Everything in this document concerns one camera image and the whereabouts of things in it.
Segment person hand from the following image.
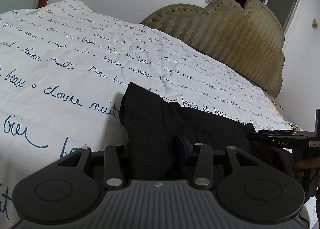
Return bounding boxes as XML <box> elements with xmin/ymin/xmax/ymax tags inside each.
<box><xmin>292</xmin><ymin>155</ymin><xmax>319</xmax><ymax>182</ymax></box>

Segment white script-print bed sheet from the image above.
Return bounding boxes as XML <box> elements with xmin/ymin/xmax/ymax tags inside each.
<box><xmin>0</xmin><ymin>0</ymin><xmax>318</xmax><ymax>229</ymax></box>

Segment wall hook fixture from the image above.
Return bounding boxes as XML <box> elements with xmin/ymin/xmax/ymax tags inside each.
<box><xmin>312</xmin><ymin>19</ymin><xmax>318</xmax><ymax>29</ymax></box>

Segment floral patterned blanket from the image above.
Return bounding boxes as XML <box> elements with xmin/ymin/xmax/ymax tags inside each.
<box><xmin>282</xmin><ymin>115</ymin><xmax>302</xmax><ymax>131</ymax></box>

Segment olive upholstered headboard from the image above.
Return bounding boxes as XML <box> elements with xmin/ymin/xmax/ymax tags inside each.
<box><xmin>141</xmin><ymin>0</ymin><xmax>285</xmax><ymax>98</ymax></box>

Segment black pants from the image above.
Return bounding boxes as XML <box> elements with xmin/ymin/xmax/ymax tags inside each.
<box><xmin>118</xmin><ymin>82</ymin><xmax>295</xmax><ymax>182</ymax></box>

